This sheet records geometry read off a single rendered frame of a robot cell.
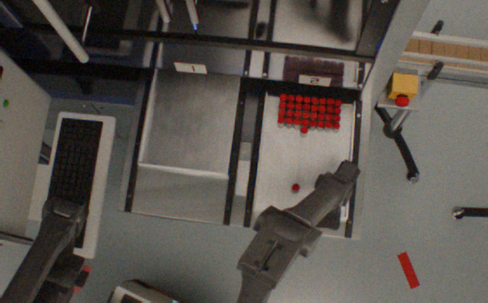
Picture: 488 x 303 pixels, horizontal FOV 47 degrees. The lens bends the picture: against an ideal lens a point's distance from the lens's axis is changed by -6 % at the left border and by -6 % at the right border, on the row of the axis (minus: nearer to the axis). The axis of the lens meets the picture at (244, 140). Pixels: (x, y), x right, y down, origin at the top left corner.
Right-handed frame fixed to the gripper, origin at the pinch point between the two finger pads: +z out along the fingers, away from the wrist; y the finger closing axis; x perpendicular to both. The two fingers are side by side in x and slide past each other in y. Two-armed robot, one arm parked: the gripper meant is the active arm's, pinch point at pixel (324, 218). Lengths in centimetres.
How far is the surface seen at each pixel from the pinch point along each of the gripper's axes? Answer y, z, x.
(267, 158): 15.7, 0.5, 18.1
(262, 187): 7.2, 1.9, 18.3
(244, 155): 14.9, -1.1, 24.7
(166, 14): 19, -59, 41
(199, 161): 12.0, 1.2, 37.0
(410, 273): 8, 91, -47
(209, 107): 28.1, -1.4, 37.0
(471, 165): 59, 83, -71
